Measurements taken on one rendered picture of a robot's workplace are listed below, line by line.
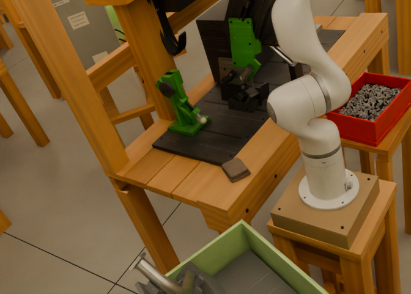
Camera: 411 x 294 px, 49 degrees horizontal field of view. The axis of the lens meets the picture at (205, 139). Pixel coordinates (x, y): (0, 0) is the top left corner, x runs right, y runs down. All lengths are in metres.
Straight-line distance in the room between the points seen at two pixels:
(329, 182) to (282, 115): 0.30
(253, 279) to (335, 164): 0.42
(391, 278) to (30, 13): 1.61
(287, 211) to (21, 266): 2.19
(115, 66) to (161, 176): 0.52
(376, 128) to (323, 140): 0.52
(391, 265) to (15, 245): 2.50
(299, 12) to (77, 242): 2.38
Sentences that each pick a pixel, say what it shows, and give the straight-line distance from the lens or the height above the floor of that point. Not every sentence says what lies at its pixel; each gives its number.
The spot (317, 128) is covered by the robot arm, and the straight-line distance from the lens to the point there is 1.32.
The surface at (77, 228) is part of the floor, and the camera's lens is 3.27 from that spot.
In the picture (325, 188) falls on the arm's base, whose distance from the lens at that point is 1.43.
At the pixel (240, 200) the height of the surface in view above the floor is 0.88.
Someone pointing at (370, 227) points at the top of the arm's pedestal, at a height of 0.85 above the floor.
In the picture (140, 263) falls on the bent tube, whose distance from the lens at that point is 1.14.
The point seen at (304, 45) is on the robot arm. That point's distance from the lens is 1.17.
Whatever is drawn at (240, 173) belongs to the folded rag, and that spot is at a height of 0.92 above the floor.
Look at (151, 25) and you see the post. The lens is 2.00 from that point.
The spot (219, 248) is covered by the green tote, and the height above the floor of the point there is 0.93.
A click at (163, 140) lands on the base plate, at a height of 0.90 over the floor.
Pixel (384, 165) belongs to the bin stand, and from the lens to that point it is 1.89.
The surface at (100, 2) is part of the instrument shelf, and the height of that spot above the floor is 1.51.
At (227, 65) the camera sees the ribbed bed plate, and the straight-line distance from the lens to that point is 2.05.
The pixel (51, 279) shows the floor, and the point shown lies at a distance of 3.06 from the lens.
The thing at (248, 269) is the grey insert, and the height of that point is 0.85.
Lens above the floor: 1.97
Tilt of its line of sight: 34 degrees down
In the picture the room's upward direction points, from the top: 20 degrees counter-clockwise
